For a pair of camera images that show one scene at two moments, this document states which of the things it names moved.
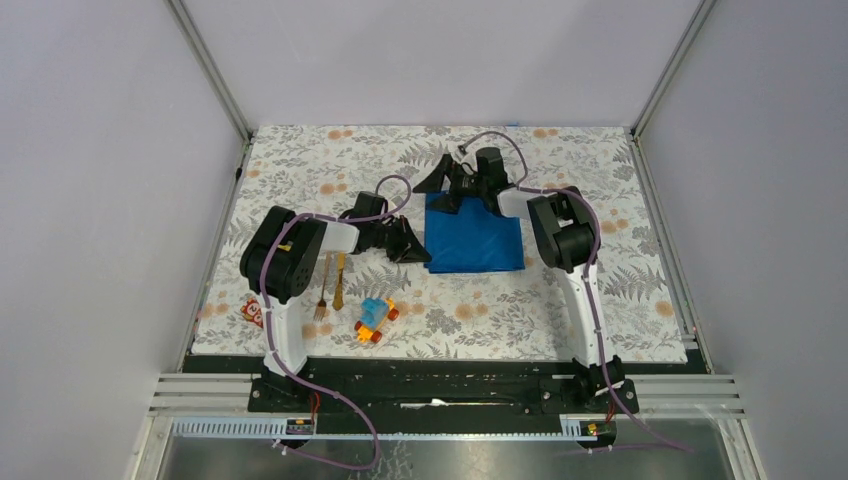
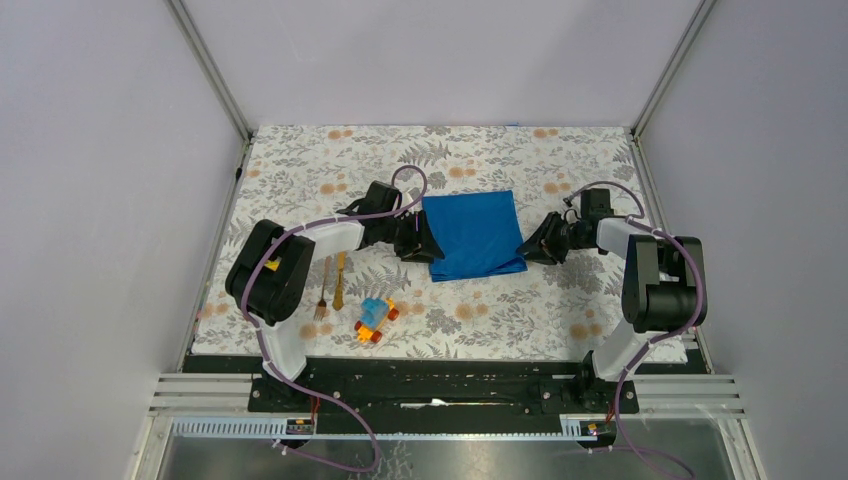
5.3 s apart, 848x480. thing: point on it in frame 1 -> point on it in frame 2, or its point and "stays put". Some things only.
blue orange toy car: (374, 313) stays put
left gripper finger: (413, 251) -> (430, 248)
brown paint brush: (321, 308) stays put
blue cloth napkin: (470, 240) stays put
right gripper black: (433, 182) -> (541, 245)
